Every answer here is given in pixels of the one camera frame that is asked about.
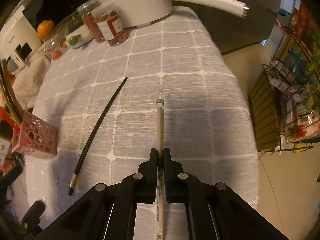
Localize wooden chopstick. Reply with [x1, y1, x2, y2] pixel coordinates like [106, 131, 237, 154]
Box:
[1, 59, 24, 125]

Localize grey checked tablecloth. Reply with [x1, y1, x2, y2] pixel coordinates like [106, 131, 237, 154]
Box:
[25, 7, 259, 228]

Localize pink perforated utensil holder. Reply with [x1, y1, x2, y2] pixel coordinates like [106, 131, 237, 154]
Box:
[11, 111, 57, 159]

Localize floral cloth over shelf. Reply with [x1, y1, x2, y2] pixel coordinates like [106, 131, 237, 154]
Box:
[12, 55, 51, 109]

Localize green leafy vegetable bunch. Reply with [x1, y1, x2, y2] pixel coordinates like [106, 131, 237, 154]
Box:
[299, 28, 319, 111]

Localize clear glass jar with fruit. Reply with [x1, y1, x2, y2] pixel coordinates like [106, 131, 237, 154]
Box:
[43, 33, 68, 60]

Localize green lime on bowl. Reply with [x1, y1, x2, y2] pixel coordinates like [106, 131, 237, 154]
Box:
[68, 35, 81, 46]

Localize white stacked bowls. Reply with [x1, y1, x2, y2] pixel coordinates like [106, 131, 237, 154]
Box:
[65, 24, 93, 49]

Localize dark grey refrigerator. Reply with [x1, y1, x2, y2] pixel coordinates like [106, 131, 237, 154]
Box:
[172, 0, 281, 54]

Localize short jar with red label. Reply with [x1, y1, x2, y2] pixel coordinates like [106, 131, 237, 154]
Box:
[91, 2, 128, 46]

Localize dark green squash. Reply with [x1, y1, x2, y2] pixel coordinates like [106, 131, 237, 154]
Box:
[68, 14, 84, 34]

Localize orange tangerine on jar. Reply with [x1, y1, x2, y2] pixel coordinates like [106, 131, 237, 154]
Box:
[37, 20, 55, 39]

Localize tall jar of red spice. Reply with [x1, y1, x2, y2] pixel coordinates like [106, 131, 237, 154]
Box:
[77, 0, 105, 43]

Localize red plastic bags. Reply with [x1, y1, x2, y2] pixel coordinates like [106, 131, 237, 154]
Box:
[290, 2, 319, 40]

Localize black wire storage rack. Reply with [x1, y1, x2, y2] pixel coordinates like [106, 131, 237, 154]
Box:
[248, 26, 319, 154]

